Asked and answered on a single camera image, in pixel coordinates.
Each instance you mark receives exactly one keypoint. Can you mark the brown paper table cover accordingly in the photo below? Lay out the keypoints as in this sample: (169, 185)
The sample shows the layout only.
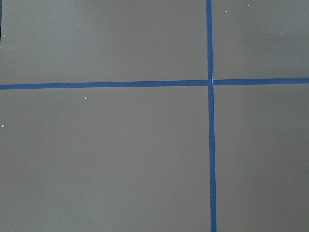
(154, 115)

